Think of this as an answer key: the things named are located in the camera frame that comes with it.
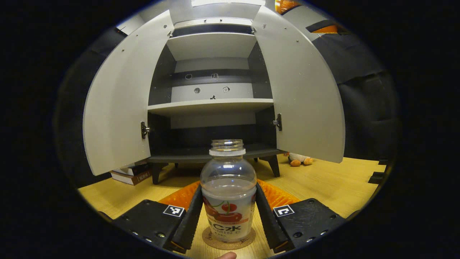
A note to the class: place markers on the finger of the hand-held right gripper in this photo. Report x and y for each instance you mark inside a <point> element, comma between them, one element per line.
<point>285,5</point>
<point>329,28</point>

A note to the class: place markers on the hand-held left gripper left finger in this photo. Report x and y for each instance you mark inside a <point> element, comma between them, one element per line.
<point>187,223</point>

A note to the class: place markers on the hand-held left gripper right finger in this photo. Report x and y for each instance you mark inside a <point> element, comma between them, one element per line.
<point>269,223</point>

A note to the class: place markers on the round cork coaster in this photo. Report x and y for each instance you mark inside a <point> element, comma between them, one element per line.
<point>230,245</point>

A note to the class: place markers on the clear bottle with red label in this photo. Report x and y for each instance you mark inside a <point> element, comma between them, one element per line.
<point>228,194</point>

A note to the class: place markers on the white cabinet door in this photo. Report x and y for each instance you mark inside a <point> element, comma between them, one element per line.
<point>305,93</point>
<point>122,100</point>

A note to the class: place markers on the white cabinet drawer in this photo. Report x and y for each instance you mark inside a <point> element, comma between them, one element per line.
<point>212,22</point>

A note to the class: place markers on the white and grey cabinet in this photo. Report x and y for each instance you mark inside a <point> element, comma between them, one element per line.
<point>212,106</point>

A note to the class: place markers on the brown book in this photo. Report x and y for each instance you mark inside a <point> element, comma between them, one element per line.
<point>134,178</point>

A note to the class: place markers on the plush toy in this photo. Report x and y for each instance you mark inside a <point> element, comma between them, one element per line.
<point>298,159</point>

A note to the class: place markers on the white book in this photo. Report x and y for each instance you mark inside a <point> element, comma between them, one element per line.
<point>131,169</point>

